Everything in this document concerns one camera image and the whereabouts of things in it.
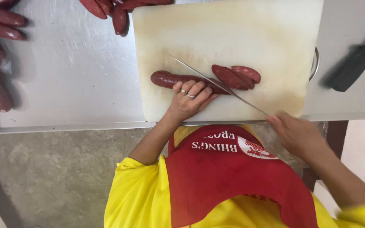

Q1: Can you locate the pale red sausage slice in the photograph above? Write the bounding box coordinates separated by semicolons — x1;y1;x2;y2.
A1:
231;65;261;84

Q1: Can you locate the person's right hand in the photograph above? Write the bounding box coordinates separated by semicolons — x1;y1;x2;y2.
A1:
265;111;329;161

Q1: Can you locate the long thin steel knife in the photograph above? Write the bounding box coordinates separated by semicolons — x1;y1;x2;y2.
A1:
166;53;269;116

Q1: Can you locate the metal bowl rim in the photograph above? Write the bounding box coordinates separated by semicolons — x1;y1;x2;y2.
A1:
309;47;320;82

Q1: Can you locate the red apron with white print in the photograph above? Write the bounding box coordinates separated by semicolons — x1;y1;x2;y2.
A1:
165;124;319;228

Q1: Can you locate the person's left hand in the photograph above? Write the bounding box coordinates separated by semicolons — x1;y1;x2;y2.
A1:
167;80;219;123

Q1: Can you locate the thin sausage slice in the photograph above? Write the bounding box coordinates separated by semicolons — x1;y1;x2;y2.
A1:
223;66;255;90

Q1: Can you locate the black-handled knife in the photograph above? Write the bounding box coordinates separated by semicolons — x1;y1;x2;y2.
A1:
330;29;365;92

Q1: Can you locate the dark brown table leg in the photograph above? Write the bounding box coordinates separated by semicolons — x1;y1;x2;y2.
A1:
302;120;350;192

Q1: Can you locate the white plastic cutting board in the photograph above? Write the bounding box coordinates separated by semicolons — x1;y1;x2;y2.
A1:
132;0;324;123

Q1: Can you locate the large oval sausage slice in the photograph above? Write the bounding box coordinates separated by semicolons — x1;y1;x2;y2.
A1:
211;65;249;91

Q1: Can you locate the long dark red sausage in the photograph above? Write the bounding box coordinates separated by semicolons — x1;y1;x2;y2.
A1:
150;70;234;95

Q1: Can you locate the yellow shirt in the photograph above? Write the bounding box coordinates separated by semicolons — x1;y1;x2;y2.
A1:
104;124;365;228

